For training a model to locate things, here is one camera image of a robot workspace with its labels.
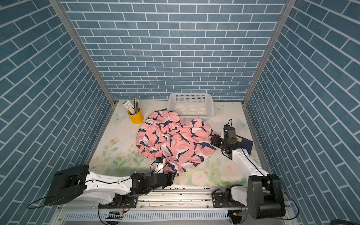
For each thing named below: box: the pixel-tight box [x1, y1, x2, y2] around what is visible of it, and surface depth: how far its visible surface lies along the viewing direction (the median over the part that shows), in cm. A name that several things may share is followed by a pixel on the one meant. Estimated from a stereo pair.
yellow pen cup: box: [127, 106, 144, 125], surface depth 104 cm
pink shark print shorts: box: [135, 108, 218, 175], surface depth 98 cm
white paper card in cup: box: [122, 99, 135, 115], surface depth 101 cm
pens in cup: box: [133, 97, 140, 114], surface depth 101 cm
